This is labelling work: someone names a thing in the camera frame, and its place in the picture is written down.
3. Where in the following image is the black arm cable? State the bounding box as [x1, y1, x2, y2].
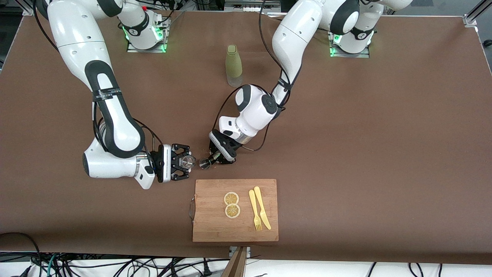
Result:
[213, 0, 293, 152]
[92, 102, 162, 159]

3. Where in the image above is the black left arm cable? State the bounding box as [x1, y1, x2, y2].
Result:
[213, 0, 293, 152]

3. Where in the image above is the yellow plastic fork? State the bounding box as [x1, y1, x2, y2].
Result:
[248, 189, 262, 232]

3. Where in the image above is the grey metal equipment rack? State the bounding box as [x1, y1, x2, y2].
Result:
[224, 0, 282, 14]

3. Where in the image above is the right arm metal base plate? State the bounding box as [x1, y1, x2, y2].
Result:
[126, 17, 171, 53]

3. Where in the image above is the steel jigger measuring cup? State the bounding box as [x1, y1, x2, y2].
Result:
[199, 152, 221, 170]

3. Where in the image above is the yellow plastic knife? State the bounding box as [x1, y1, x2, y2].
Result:
[254, 186, 272, 230]

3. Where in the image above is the teal floor cable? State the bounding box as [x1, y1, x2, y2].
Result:
[45, 254, 58, 277]

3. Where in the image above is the wooden cutting board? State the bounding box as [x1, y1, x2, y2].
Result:
[189, 179, 279, 242]

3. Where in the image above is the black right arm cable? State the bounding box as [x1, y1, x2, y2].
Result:
[92, 102, 162, 159]

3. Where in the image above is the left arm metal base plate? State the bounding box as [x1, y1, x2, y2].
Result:
[329, 33, 371, 58]

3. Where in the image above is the aluminium frame profile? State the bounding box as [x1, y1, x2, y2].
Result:
[463, 0, 492, 27]
[15, 0, 37, 16]

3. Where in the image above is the wooden post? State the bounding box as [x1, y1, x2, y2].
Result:
[222, 246, 247, 277]

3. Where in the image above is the black looped floor cable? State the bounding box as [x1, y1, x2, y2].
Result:
[0, 232, 43, 277]

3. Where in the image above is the brown table cloth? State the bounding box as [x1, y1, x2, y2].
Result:
[0, 7, 492, 265]

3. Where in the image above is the green sleeved glass bottle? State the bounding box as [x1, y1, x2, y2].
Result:
[225, 45, 243, 87]

